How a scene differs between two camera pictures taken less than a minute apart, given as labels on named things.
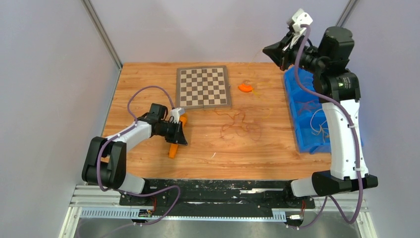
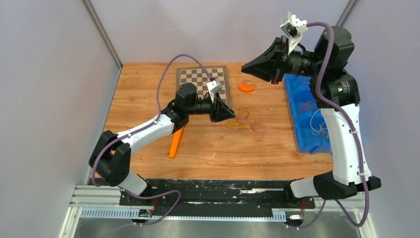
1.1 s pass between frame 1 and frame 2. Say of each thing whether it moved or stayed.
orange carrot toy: stayed
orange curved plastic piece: stayed
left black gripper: moved
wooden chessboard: stayed
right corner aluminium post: stayed
